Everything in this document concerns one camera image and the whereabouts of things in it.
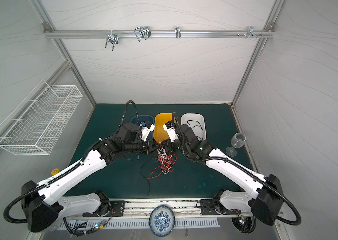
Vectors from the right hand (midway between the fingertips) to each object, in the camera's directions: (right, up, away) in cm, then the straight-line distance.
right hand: (164, 139), depth 74 cm
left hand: (-1, -2, -3) cm, 4 cm away
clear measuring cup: (+42, -2, +11) cm, 44 cm away
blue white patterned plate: (-1, -39, -4) cm, 39 cm away
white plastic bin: (+23, +11, +33) cm, 41 cm away
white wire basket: (-60, +7, -7) cm, 60 cm away
